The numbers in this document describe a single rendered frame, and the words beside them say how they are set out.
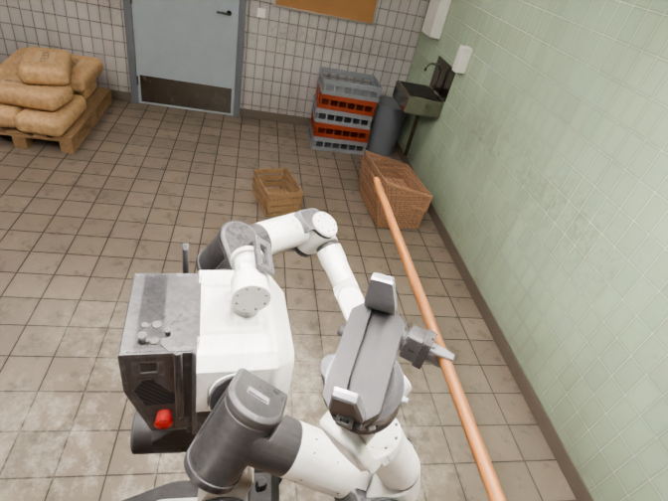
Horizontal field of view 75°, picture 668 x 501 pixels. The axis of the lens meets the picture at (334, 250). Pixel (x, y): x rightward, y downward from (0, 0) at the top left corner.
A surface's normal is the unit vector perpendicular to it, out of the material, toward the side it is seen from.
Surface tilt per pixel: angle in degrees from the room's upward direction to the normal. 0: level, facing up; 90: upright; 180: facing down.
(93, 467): 0
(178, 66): 90
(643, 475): 90
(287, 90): 90
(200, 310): 0
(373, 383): 24
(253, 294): 90
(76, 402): 0
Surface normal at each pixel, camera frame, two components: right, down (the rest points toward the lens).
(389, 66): 0.12, 0.63
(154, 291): 0.19, -0.77
